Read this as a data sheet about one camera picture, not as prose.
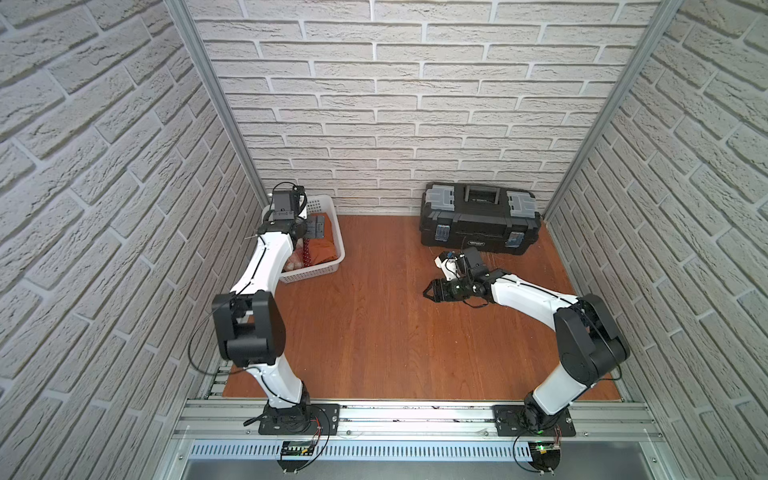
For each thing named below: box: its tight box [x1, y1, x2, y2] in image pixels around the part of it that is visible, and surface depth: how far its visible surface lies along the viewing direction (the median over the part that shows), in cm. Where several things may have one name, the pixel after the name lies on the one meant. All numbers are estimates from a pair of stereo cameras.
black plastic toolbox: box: [420, 182, 542, 255], surface depth 102 cm
